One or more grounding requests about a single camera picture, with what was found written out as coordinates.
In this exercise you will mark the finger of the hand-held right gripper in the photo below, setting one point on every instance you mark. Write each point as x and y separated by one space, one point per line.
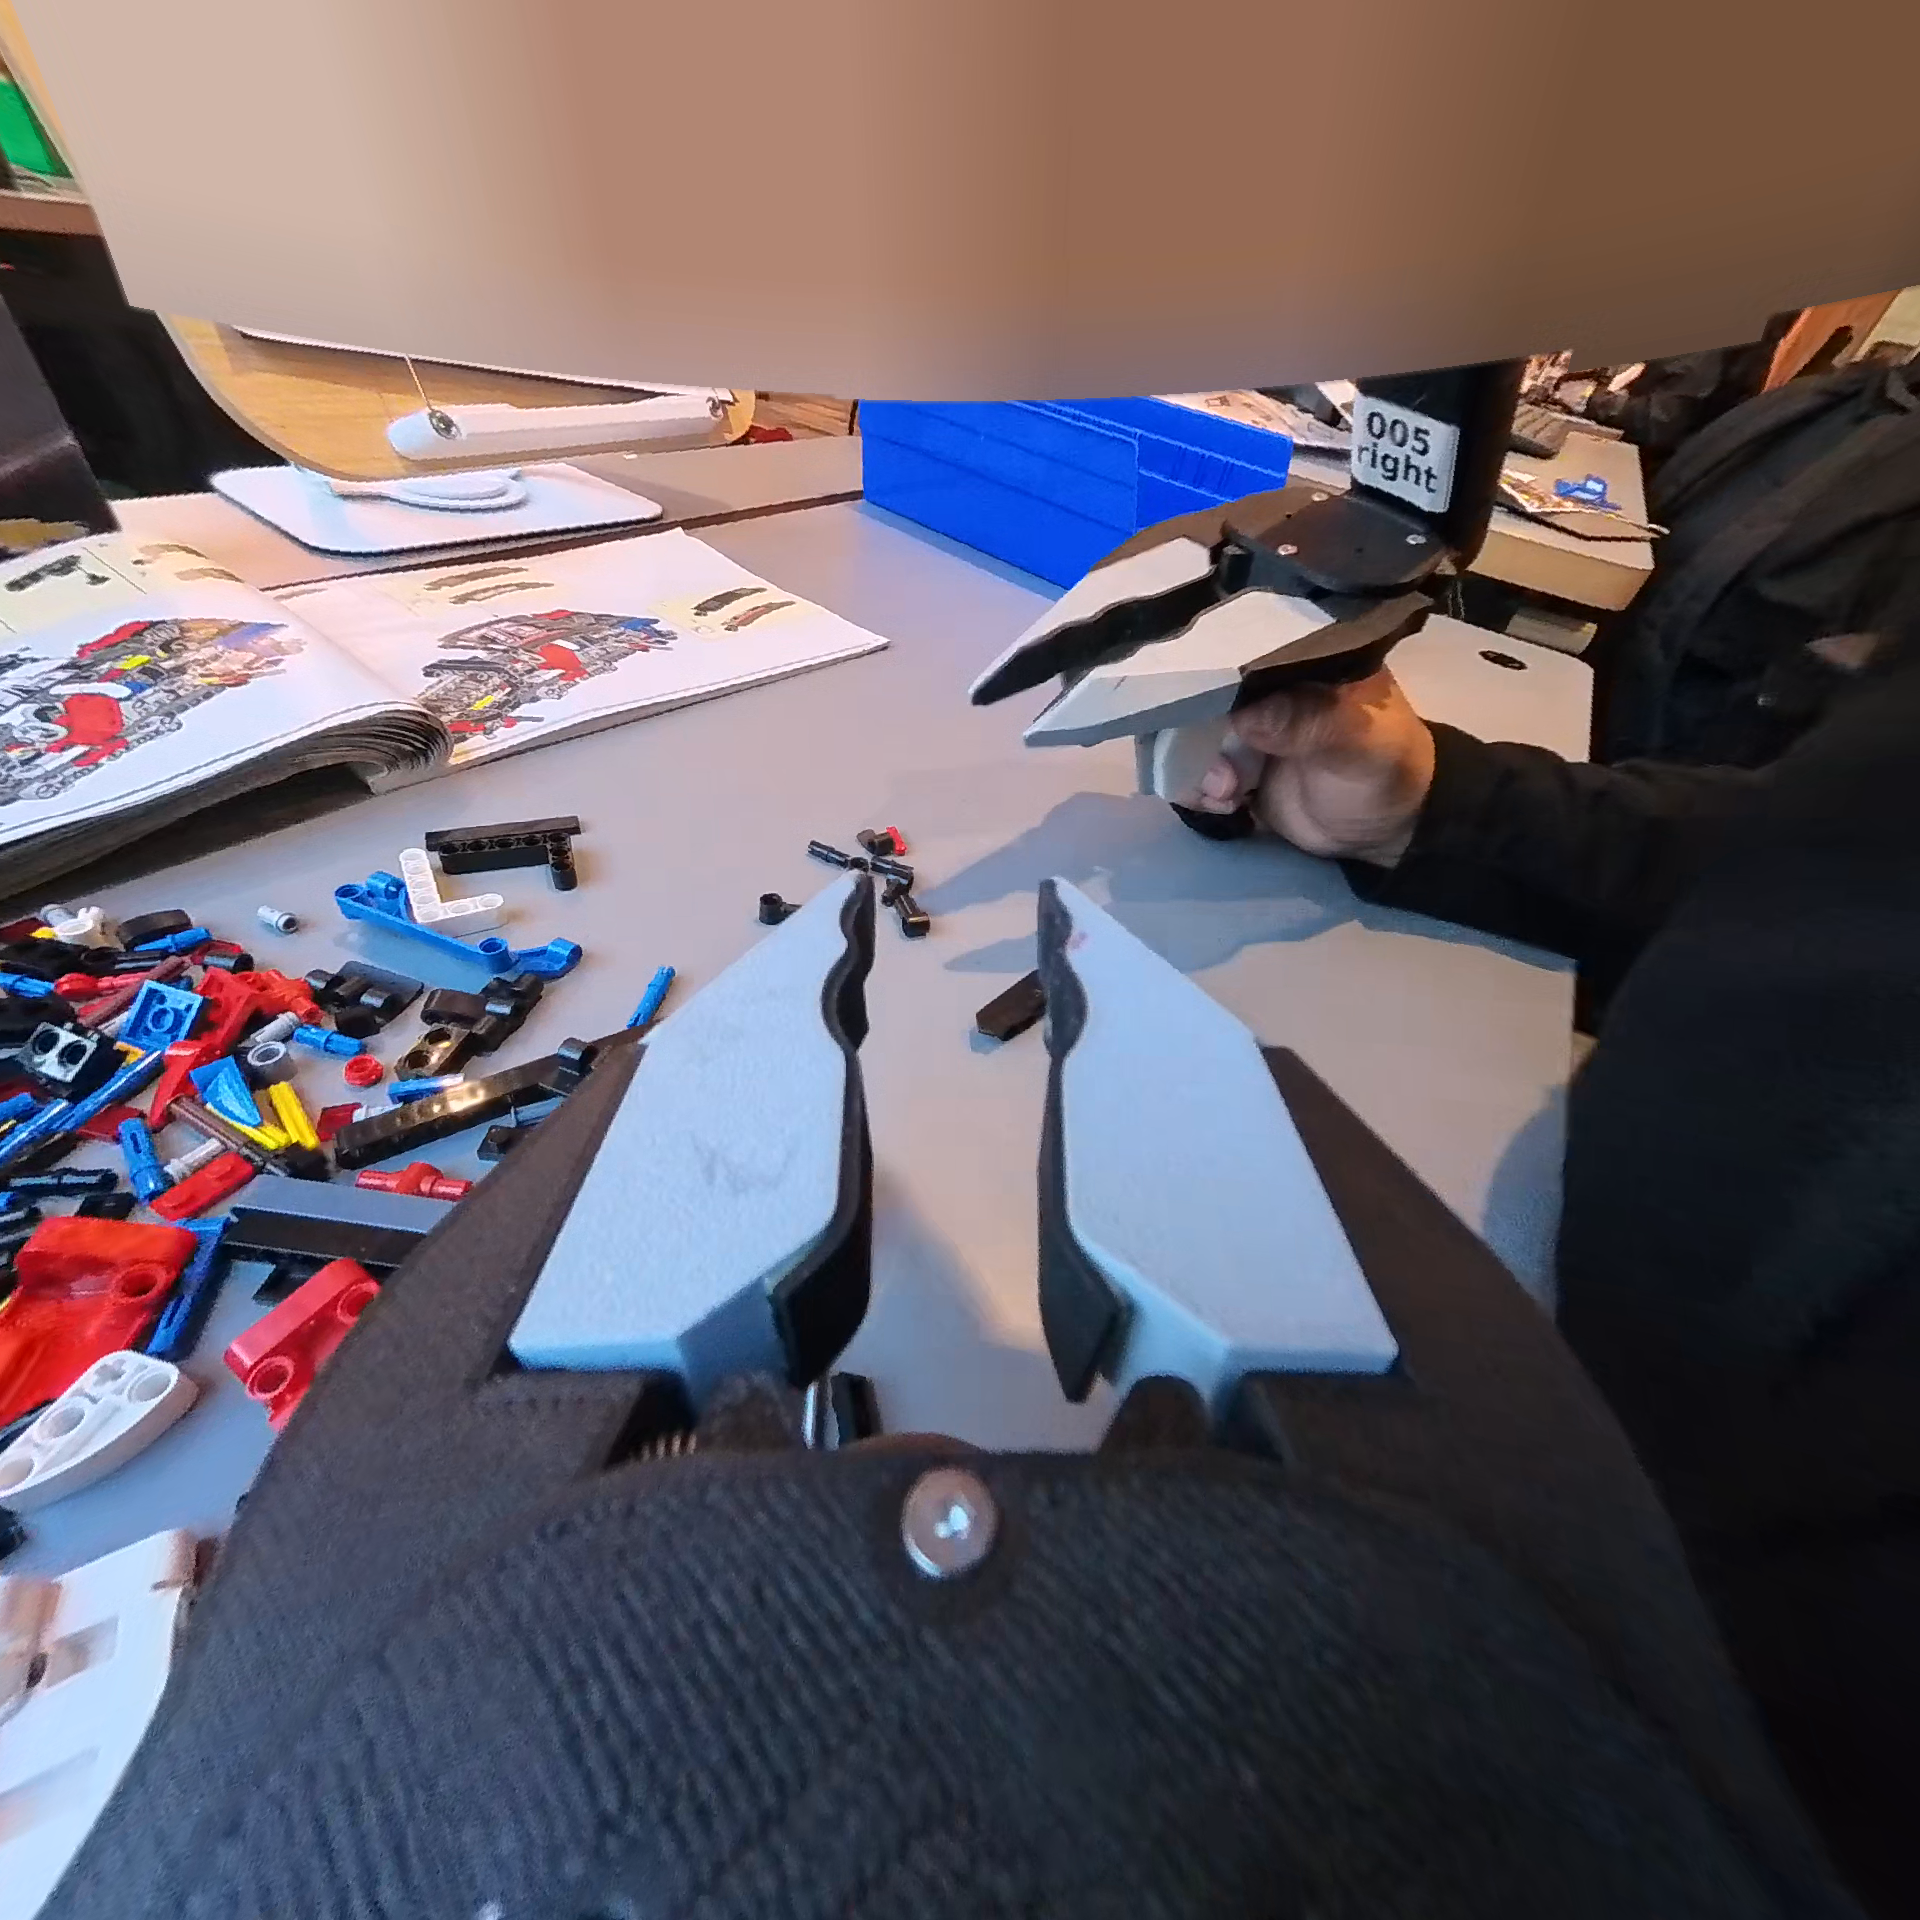
1110 615
1142 692

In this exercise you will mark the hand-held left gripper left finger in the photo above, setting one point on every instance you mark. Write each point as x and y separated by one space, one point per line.
704 1202

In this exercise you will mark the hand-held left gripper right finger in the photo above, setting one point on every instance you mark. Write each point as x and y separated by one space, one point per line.
1215 1202

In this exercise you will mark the colourful sticker sheet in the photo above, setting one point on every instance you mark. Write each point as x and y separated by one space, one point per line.
1570 493

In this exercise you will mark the black connector brick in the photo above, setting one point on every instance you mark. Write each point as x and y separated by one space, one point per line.
1014 1005

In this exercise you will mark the pile of toy bricks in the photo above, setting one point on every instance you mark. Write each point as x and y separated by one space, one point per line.
224 1050

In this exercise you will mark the person's right forearm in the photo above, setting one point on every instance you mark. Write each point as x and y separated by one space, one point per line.
1575 869

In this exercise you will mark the person's right hand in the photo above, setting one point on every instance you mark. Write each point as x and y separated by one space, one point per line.
1335 764

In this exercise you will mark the blue plastic bin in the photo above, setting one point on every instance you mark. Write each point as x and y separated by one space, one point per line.
1021 482

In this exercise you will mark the black jacket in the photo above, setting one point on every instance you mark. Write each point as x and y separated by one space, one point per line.
1741 556

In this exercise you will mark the person's black sweater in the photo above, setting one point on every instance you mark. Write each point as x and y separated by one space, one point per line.
1724 1202

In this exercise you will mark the open instruction booklet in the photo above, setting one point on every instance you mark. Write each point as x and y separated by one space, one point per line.
600 692

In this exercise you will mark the wooden document stand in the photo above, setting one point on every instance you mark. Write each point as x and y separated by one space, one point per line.
301 389

